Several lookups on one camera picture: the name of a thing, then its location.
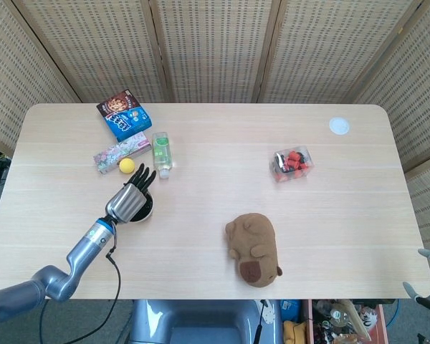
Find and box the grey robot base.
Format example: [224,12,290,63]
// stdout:
[128,299,284,344]

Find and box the black cable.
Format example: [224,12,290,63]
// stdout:
[39,232,122,344]

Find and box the woven rattan folding screen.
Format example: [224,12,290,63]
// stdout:
[0,0,430,237]

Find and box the red crate of clutter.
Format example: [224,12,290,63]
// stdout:
[302,299,388,344]

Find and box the clear box of red-black pieces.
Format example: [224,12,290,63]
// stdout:
[270,144,315,183]

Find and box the brown capybara plush toy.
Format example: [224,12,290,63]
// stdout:
[224,212,284,287]

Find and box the left silver-black robot hand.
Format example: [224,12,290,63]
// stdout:
[105,163,158,224]

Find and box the small blue box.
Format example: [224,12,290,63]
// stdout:
[279,299,302,320]

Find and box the white round table disc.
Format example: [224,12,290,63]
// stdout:
[328,116,352,135]

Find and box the blue cookie box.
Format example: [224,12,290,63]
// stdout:
[95,89,154,143]

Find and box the yellow cloth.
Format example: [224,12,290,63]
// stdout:
[282,320,309,344]

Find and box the clear bottle with green label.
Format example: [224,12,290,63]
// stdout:
[152,131,174,180]

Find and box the long floral cardboard box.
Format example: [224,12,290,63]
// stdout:
[93,130,153,176]

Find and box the black and white cup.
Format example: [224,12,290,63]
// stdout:
[128,189,155,223]

